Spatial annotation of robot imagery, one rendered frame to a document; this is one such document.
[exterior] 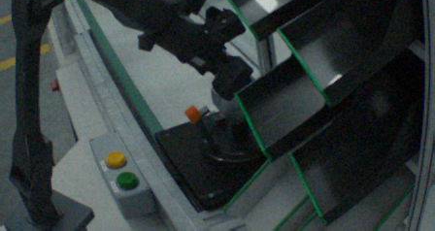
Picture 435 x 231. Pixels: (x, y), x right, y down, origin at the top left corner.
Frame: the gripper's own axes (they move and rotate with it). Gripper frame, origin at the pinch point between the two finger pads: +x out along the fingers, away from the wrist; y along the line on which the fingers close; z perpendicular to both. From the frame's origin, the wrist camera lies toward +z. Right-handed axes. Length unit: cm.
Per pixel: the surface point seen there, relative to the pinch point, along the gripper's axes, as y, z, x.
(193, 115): -0.9, -9.1, -2.1
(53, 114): 200, -92, 66
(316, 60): -41.2, 10.5, -22.8
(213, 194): -9.9, -17.0, 4.0
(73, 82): 63, -33, 4
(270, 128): -27.9, 0.0, -11.0
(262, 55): 17.7, 3.9, 15.5
